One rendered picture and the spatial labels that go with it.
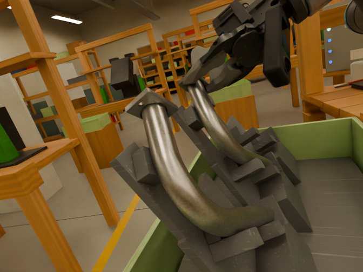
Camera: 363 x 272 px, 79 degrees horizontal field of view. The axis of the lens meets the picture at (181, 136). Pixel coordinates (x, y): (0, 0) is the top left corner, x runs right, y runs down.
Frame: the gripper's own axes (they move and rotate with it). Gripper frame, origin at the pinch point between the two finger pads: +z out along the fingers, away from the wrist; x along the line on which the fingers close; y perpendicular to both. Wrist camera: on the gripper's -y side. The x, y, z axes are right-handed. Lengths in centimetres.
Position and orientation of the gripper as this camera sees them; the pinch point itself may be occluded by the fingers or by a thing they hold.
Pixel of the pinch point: (197, 88)
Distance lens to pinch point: 42.4
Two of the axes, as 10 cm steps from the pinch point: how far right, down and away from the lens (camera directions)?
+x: -6.2, -2.9, -7.3
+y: -2.6, -8.0, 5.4
